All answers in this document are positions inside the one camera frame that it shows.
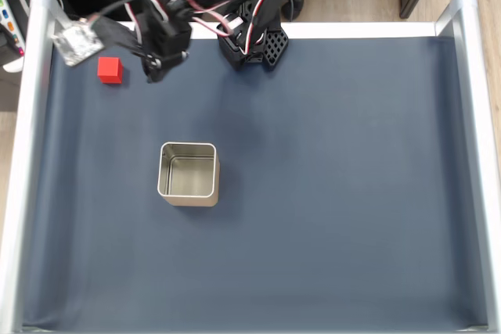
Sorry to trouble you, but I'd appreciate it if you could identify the aluminium table frame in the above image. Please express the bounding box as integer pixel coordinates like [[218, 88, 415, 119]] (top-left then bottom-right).
[[0, 0, 501, 334]]

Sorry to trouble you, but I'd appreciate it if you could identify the silver camera module board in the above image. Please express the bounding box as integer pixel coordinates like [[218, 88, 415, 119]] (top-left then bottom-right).
[[52, 16, 106, 68]]

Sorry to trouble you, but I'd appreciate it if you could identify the red cube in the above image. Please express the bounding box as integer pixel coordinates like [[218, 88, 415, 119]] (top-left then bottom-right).
[[96, 56, 125, 85]]

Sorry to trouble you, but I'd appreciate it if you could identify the white device with coloured buttons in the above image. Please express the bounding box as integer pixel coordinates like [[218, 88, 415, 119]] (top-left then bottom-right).
[[0, 0, 33, 74]]

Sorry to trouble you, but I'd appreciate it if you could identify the square metal tin container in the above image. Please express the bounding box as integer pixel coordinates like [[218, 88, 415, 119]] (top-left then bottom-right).
[[157, 141, 222, 207]]

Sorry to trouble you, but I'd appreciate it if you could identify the red white black wire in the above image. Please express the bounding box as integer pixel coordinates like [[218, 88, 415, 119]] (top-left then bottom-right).
[[124, 0, 289, 57]]

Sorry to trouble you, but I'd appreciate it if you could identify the blue-grey table mat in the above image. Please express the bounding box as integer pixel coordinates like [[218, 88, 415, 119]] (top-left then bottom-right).
[[21, 34, 491, 332]]

